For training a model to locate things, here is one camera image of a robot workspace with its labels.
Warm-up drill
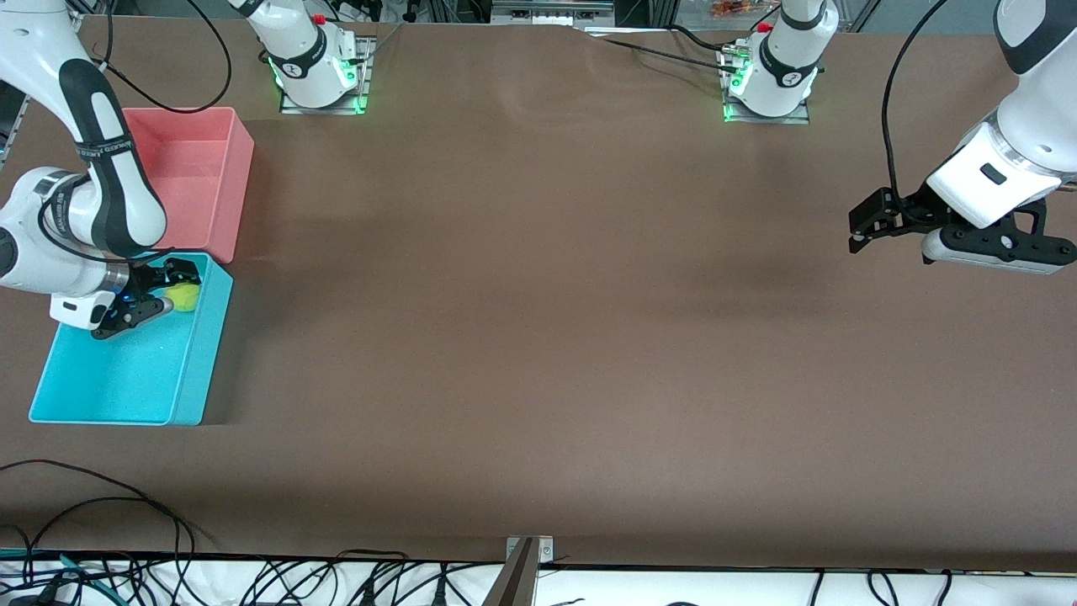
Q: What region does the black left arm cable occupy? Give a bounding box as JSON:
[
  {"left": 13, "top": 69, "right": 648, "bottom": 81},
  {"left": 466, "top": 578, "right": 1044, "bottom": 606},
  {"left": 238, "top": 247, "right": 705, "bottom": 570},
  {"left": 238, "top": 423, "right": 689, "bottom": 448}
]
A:
[{"left": 880, "top": 0, "right": 953, "bottom": 199}]

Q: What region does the black camera pole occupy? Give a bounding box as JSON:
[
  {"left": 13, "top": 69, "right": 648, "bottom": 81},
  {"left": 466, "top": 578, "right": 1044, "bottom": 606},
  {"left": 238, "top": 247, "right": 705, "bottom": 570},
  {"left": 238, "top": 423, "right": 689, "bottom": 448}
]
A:
[{"left": 481, "top": 539, "right": 539, "bottom": 606}]

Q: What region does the black looping arm cable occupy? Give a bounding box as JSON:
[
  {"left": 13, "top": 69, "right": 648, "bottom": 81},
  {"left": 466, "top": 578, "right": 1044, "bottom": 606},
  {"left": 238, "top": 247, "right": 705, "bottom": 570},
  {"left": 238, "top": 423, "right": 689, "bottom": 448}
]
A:
[{"left": 97, "top": 0, "right": 233, "bottom": 114}]

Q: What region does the small metal bracket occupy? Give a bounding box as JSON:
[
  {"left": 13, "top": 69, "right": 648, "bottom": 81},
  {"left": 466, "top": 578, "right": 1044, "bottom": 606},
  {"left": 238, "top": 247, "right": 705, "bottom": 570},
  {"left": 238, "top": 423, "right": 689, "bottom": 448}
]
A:
[{"left": 506, "top": 536, "right": 554, "bottom": 566}]

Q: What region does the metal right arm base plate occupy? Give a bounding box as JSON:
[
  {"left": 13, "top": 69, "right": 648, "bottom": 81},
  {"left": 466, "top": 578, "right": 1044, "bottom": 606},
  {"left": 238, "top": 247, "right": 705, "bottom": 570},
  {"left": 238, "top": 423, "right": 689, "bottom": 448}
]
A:
[{"left": 279, "top": 37, "right": 375, "bottom": 115}]

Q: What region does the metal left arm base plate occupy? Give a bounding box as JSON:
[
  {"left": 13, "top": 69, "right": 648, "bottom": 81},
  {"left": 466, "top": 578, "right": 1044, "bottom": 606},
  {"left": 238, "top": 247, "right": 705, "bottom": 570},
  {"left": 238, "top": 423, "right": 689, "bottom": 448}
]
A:
[{"left": 720, "top": 42, "right": 813, "bottom": 125}]

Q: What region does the silver aluminium rail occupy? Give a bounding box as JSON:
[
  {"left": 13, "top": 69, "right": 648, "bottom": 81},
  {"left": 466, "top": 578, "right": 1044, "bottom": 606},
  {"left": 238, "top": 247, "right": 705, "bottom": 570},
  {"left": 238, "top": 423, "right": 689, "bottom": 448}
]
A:
[{"left": 491, "top": 0, "right": 615, "bottom": 24}]

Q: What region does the teal cable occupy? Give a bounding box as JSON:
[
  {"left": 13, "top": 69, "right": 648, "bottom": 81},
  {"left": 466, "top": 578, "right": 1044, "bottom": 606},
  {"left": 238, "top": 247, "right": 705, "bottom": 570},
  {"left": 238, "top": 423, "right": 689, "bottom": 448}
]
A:
[{"left": 0, "top": 549, "right": 115, "bottom": 603}]

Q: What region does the pink plastic bin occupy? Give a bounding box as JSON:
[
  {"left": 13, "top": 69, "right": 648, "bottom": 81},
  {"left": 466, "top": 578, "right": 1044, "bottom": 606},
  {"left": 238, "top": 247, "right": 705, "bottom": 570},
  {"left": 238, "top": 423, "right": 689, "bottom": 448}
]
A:
[{"left": 120, "top": 106, "right": 255, "bottom": 263}]

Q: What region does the blue plastic bin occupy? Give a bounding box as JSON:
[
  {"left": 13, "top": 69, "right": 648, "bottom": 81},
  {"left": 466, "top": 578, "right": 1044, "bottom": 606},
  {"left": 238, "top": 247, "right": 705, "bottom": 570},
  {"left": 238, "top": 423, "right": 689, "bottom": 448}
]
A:
[{"left": 29, "top": 250, "right": 235, "bottom": 427}]

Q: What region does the black base cable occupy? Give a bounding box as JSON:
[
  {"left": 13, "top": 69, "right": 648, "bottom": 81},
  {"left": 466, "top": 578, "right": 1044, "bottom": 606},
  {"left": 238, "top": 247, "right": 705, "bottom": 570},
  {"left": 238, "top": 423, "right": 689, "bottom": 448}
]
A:
[{"left": 601, "top": 24, "right": 743, "bottom": 73}]

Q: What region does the aluminium table edge rail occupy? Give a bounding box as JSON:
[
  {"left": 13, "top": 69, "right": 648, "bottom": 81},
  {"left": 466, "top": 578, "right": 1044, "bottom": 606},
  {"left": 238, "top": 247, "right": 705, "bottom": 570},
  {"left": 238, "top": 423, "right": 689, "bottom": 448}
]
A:
[{"left": 0, "top": 93, "right": 30, "bottom": 169}]

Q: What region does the long black cable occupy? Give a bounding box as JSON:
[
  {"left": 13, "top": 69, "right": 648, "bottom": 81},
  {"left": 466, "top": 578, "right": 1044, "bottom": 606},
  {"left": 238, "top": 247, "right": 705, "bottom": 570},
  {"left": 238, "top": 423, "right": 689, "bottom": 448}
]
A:
[{"left": 0, "top": 459, "right": 199, "bottom": 582}]

